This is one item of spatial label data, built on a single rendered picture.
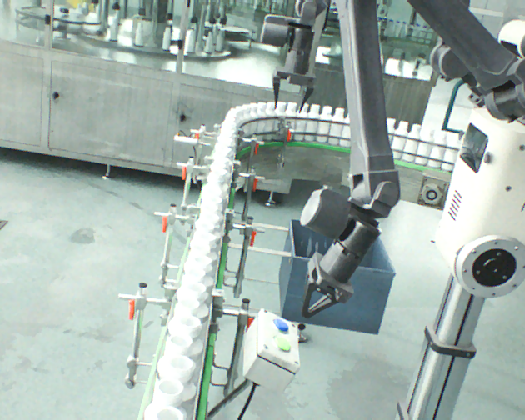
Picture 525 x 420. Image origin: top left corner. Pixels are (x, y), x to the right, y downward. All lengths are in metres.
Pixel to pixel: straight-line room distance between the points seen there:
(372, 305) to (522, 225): 0.64
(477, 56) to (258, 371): 0.67
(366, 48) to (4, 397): 2.12
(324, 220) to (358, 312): 1.01
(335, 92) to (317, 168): 3.66
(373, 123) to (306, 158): 1.96
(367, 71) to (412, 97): 5.73
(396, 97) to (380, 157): 5.72
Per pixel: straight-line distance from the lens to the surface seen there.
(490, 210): 1.48
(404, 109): 6.83
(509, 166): 1.45
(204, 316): 1.19
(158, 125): 4.82
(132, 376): 1.39
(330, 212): 1.03
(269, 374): 1.16
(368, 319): 2.03
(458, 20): 1.22
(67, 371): 2.93
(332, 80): 6.66
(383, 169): 1.07
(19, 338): 3.13
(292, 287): 1.95
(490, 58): 1.23
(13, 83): 5.03
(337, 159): 3.07
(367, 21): 1.12
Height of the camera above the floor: 1.73
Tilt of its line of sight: 22 degrees down
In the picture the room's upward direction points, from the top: 10 degrees clockwise
